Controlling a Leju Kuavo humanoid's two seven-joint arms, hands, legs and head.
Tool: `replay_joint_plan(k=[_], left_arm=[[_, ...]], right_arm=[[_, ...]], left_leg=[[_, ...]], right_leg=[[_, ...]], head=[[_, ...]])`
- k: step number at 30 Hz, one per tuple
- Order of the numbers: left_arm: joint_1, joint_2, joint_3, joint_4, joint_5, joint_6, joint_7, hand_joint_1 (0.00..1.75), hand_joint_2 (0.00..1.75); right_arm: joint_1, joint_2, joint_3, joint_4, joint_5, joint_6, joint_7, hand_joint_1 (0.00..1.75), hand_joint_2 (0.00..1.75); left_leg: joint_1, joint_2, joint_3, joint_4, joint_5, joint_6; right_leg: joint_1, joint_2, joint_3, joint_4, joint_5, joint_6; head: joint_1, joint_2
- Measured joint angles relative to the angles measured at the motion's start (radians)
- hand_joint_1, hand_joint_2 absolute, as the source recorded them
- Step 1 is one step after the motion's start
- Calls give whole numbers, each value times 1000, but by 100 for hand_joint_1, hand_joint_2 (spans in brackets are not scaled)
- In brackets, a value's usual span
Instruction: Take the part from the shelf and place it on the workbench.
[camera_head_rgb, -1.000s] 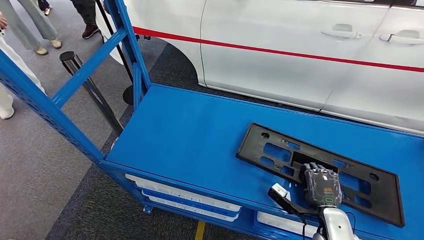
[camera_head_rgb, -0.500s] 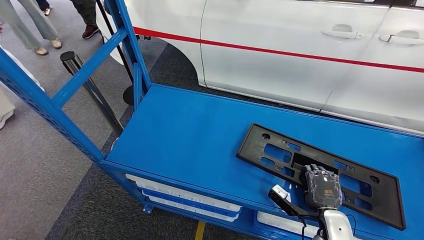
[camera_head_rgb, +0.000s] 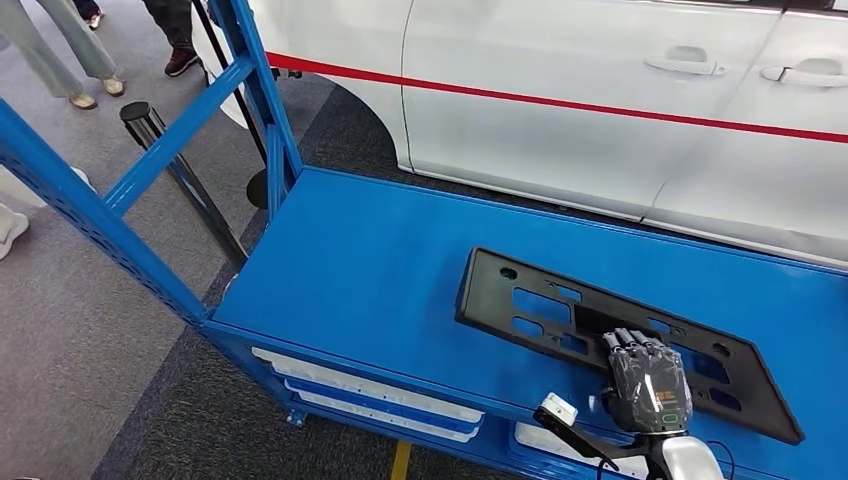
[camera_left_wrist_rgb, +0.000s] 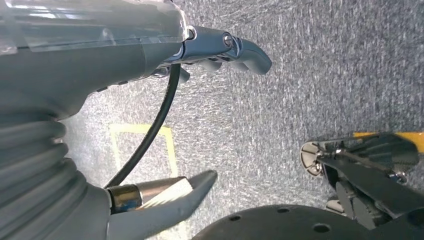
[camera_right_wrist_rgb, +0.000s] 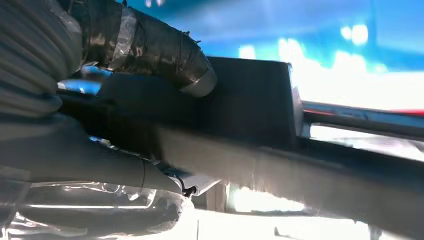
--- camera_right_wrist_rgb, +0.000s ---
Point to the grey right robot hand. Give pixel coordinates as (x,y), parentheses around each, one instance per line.
(82,159)

